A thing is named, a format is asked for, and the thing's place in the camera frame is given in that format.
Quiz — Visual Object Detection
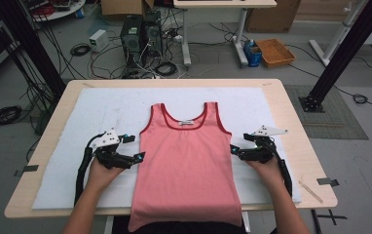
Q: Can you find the wooden tray on floor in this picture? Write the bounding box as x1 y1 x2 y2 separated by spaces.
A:
255 38 297 69

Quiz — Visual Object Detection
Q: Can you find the white table mat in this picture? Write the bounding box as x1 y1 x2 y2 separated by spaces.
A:
31 86 303 211

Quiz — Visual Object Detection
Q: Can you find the white desk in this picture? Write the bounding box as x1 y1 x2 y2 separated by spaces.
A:
172 0 278 68

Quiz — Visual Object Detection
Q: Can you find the black tape strip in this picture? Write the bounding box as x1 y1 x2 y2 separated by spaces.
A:
316 176 340 188
13 164 40 177

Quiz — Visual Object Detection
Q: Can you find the thin wooden stick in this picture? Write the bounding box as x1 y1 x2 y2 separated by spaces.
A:
298 180 324 204

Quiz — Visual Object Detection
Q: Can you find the person's left hand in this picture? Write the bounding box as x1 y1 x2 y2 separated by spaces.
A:
87 157 126 193

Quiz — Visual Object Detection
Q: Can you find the blue box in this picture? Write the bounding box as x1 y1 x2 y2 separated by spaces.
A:
242 39 263 68

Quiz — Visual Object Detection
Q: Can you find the large cardboard box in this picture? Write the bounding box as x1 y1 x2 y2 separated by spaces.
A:
244 0 302 34

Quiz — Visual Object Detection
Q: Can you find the black metal frame post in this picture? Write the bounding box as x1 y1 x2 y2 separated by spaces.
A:
298 0 372 114
0 0 67 100

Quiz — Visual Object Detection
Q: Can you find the small white device box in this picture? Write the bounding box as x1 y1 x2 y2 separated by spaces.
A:
89 29 110 54

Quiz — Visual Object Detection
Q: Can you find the white table leg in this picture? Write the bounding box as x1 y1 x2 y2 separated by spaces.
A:
103 214 115 234

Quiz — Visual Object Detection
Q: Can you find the large black cable coil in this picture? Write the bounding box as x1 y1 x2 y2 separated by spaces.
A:
0 104 23 128

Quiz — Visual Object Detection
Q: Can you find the small black cable coil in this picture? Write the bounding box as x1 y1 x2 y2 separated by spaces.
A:
352 93 369 105

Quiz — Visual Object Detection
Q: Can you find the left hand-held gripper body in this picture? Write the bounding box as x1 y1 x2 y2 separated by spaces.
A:
90 129 133 171

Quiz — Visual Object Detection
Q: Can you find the pink tank top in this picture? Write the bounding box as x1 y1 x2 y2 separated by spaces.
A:
128 101 243 233

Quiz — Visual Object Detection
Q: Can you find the white metal stand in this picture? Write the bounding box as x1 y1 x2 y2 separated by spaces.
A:
308 0 370 67

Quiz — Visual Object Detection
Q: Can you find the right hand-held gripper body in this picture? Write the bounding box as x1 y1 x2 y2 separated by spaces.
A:
247 124 289 165

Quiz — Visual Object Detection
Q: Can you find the round white table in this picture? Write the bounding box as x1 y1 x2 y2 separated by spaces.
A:
20 0 87 22

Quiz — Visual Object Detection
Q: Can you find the grey floor mat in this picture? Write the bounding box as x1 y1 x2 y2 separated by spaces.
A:
283 84 369 141

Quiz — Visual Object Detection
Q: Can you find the black tape cross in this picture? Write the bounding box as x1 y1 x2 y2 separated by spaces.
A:
316 209 349 226

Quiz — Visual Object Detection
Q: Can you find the person's dark clothing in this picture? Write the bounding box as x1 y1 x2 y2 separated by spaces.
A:
111 214 250 234

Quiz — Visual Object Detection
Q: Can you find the person's right hand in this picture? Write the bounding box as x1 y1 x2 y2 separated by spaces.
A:
245 155 286 192

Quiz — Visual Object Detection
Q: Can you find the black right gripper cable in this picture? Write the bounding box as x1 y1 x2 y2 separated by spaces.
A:
271 139 294 198

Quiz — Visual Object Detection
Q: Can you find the black computer tower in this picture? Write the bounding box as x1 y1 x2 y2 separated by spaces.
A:
141 10 164 59
120 16 143 68

